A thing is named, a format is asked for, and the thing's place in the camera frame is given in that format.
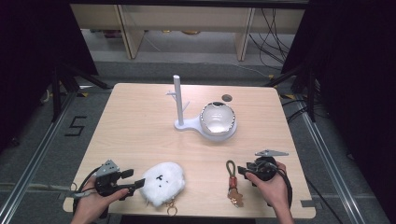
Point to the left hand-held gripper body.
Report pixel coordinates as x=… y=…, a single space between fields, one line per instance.
x=107 y=182

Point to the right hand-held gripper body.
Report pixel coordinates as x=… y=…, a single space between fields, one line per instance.
x=264 y=169

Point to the white key holder stand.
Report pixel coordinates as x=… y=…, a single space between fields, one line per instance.
x=178 y=102

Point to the person's right hand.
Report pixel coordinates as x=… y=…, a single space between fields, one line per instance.
x=275 y=193

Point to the person's left hand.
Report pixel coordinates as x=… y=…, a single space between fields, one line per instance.
x=90 y=202

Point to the round table grommet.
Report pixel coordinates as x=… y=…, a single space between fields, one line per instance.
x=227 y=98

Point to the black metal stand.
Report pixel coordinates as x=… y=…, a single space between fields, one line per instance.
x=56 y=93
x=311 y=93

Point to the black curtain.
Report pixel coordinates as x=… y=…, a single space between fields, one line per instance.
x=28 y=62
x=355 y=93

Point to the beige wooden desk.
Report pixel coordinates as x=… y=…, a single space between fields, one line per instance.
x=186 y=18

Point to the aluminium floor rail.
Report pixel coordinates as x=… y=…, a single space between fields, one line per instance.
x=330 y=161
x=34 y=158

